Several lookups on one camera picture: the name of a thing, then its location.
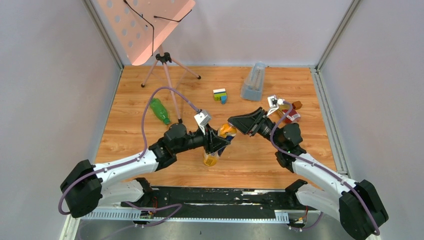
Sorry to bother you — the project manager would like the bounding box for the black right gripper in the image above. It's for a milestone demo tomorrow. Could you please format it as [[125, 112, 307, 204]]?
[[227, 107, 285, 150]]

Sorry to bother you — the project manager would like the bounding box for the yellow blue milk tea bottle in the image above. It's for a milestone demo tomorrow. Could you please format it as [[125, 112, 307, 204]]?
[[203, 123, 237, 167]]

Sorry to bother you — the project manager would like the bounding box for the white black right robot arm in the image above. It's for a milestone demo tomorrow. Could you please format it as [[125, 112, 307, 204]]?
[[228, 107, 389, 240]]

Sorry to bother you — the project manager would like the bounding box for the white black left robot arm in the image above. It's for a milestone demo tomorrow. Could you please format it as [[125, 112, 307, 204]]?
[[58, 123, 230, 218]]

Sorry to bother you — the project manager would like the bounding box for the clear blue detergent bottle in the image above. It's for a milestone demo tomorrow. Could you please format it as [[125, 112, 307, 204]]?
[[240, 62, 267, 102]]

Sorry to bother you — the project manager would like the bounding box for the red yellow tea bottle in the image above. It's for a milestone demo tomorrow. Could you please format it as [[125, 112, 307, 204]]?
[[277, 104, 301, 124]]

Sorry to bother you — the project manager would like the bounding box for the green plastic bottle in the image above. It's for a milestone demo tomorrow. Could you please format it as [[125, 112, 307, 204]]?
[[149, 97, 171, 125]]

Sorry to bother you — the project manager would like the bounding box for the coloured toy brick stack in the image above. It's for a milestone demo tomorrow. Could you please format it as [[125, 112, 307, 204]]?
[[213, 88, 228, 105]]

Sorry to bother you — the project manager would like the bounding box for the brown small block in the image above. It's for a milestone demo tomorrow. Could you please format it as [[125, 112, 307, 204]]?
[[291, 100, 303, 110]]

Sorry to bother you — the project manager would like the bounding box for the pink music stand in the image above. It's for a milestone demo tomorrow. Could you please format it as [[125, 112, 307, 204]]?
[[96, 0, 202, 125]]

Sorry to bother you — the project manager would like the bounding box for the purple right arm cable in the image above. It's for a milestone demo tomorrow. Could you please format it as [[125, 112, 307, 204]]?
[[269, 101, 382, 237]]

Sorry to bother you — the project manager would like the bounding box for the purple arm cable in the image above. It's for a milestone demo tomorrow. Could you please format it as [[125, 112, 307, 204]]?
[[58, 86, 202, 216], [269, 101, 382, 237]]

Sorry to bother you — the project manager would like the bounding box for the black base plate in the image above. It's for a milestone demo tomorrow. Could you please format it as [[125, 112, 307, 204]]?
[[134, 186, 313, 219]]

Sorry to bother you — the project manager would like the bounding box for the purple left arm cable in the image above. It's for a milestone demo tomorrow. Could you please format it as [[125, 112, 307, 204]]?
[[58, 86, 202, 216]]

